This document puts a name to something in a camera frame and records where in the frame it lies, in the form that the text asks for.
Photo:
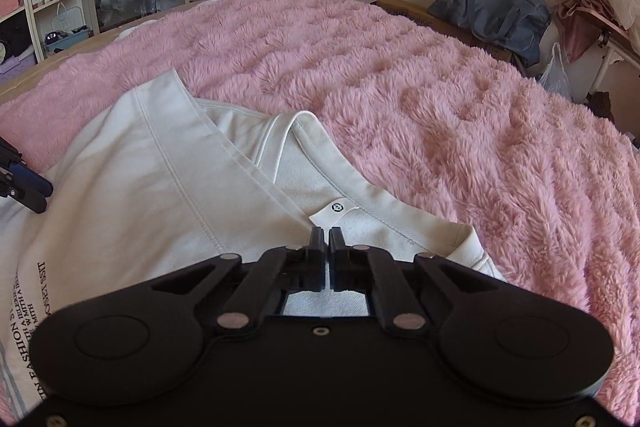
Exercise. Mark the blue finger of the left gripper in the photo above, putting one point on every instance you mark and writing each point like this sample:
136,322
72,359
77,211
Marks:
29,199
24,177

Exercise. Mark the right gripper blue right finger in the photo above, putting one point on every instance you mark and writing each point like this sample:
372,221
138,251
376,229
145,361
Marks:
373,272

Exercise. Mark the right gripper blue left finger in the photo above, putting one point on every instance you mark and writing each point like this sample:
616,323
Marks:
281,271

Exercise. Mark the white printed sweatshirt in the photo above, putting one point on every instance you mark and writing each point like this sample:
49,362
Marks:
161,180

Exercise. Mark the pile of clothes on table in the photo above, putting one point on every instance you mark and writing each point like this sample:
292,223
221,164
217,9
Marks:
578,36

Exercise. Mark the beige mattress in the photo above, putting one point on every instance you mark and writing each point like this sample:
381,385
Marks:
29,80

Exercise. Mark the pink fluffy blanket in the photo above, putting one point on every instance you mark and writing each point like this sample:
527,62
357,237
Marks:
552,189

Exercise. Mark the white folded cloth on bed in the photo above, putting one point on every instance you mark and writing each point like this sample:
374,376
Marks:
129,31

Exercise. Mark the low wooden bench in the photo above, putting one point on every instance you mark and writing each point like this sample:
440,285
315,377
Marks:
419,15

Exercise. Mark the white plastic bag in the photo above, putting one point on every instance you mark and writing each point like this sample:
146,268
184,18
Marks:
554,78

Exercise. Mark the dark blue duffel bag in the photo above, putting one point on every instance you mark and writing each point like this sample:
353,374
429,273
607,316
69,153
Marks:
515,25

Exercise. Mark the white side table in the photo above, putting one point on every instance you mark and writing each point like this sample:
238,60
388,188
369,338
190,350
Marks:
614,42

